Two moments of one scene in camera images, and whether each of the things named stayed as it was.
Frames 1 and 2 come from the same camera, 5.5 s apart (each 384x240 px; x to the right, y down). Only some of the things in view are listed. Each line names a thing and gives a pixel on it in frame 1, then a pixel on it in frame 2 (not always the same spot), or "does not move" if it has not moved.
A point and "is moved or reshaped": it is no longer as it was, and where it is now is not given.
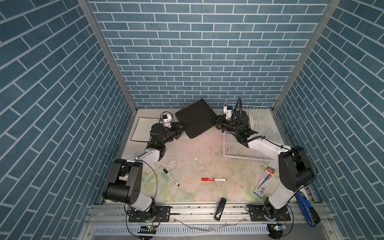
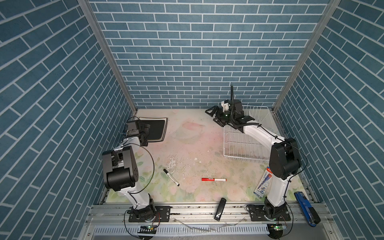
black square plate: x=197 y=115 is moved or reshaped
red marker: x=214 y=179 does not move
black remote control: x=220 y=209 does not move
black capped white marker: x=171 y=177 does not move
